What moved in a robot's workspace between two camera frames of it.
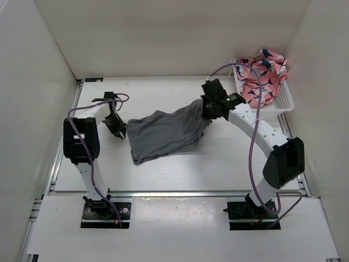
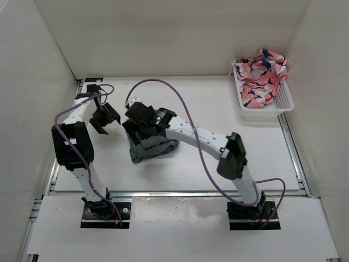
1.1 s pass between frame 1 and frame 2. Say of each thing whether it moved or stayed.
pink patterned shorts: stayed
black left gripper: moved
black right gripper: moved
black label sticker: stayed
